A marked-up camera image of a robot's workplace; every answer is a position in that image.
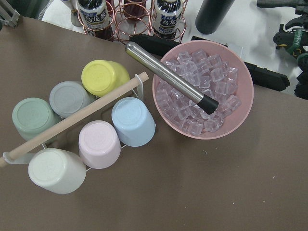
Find blue plastic cup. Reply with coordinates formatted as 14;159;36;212
112;97;156;147

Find steel muddler black tip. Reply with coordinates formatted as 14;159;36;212
125;42;218;115

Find pink plastic cup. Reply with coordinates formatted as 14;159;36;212
78;120;121;169

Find yellow plastic cup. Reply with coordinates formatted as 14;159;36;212
81;60;130;97

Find pink bowl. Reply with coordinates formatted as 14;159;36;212
154;40;254;140

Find grey plastic cup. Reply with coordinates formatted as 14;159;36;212
49;81;96;118

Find dark tea bottle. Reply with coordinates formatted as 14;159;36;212
153;0;183;39
77;0;113;40

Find white plastic cup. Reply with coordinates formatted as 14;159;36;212
28;148;87;194

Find black thermos bottle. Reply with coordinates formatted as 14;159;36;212
195;0;234;35

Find green plastic cup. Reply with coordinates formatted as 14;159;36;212
12;98;60;141

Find pastel cup rack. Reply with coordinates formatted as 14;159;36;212
0;72;149;167

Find copper wire bottle rack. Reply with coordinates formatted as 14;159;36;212
77;0;187;43

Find black teleoperation handle device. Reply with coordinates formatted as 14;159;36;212
257;0;308;100

